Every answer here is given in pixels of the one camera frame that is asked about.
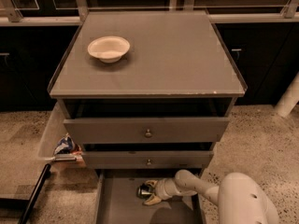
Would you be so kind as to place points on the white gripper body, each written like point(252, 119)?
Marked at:
point(162, 189)

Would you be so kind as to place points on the green soda can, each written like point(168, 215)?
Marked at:
point(144, 191)

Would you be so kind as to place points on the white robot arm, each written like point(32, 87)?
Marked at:
point(240, 200)

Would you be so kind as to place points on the grey bottom drawer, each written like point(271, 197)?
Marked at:
point(118, 203)

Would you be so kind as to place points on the grey drawer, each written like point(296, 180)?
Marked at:
point(145, 130)
point(118, 203)
point(147, 159)

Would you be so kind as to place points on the grey middle drawer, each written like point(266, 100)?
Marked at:
point(147, 159)

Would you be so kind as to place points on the grey top drawer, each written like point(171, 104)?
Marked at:
point(145, 130)

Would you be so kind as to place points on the grey drawer cabinet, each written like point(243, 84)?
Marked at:
point(176, 67)

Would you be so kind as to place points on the crumpled snack bag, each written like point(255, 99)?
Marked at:
point(67, 146)

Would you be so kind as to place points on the black pole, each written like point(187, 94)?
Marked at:
point(45, 174)

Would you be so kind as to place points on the clear plastic bin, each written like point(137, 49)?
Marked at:
point(53, 133)

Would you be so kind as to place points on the white paper bowl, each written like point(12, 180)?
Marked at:
point(108, 49)

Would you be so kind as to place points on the white cylindrical post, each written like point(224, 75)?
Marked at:
point(289, 99)

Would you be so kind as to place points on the dark wall cabinets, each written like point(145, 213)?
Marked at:
point(266, 54)

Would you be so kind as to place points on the metal railing frame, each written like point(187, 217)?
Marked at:
point(44, 12)

